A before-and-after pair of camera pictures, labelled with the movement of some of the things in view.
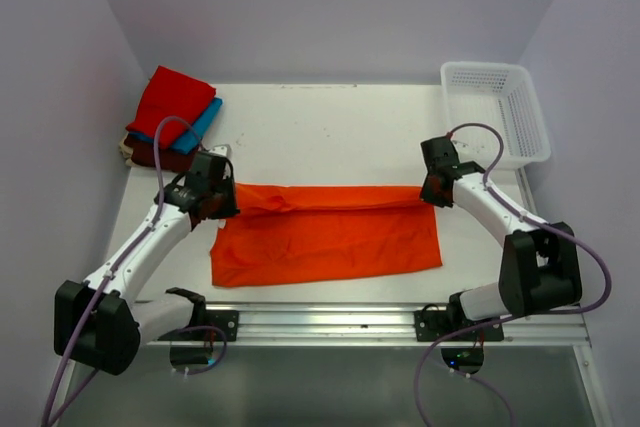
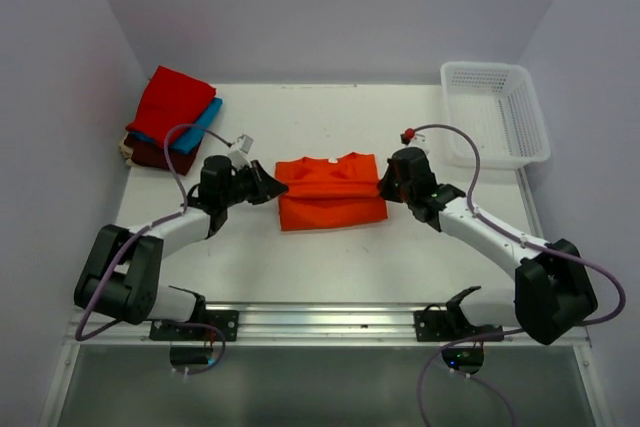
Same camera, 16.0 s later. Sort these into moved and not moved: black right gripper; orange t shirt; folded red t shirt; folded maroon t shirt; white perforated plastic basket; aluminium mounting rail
Moved: orange t shirt; black right gripper
Not moved: folded maroon t shirt; aluminium mounting rail; folded red t shirt; white perforated plastic basket
